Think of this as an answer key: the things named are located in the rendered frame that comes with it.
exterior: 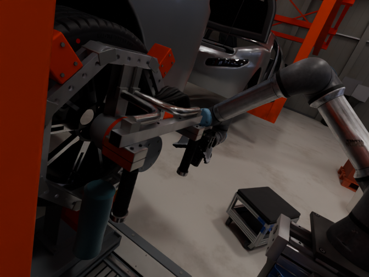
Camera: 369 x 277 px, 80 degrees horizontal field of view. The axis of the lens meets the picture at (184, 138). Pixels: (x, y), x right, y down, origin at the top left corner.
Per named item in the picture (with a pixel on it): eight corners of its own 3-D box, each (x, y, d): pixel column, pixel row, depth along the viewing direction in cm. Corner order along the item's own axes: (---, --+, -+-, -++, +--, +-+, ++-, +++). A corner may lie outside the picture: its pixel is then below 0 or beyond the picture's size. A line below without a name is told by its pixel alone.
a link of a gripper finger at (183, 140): (173, 130, 85) (193, 133, 90) (169, 143, 87) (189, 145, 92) (176, 133, 83) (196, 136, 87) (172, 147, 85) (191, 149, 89)
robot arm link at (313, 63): (331, 79, 60) (197, 133, 91) (336, 84, 68) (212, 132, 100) (317, 42, 61) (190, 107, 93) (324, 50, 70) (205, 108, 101)
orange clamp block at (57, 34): (63, 56, 55) (39, 22, 47) (85, 66, 52) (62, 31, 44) (42, 74, 52) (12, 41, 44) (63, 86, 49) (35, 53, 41)
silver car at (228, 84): (222, 78, 781) (240, 32, 724) (273, 98, 716) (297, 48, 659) (125, 63, 352) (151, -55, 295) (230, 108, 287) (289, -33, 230)
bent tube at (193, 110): (157, 97, 86) (165, 70, 82) (200, 116, 79) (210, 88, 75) (126, 98, 71) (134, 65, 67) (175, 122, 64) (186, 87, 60)
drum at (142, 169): (114, 140, 85) (122, 106, 80) (157, 167, 77) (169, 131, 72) (83, 149, 73) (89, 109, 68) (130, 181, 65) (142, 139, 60)
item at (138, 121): (121, 98, 69) (129, 64, 65) (171, 123, 62) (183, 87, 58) (70, 100, 53) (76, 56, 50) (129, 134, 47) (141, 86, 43)
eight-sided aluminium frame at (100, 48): (136, 168, 109) (167, 58, 90) (146, 175, 107) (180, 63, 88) (11, 226, 62) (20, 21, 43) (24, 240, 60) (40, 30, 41)
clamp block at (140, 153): (116, 149, 55) (120, 130, 53) (144, 166, 52) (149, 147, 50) (100, 154, 51) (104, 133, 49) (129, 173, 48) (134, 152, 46)
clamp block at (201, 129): (180, 128, 85) (185, 116, 83) (200, 139, 81) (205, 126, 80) (174, 131, 80) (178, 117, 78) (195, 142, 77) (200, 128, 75)
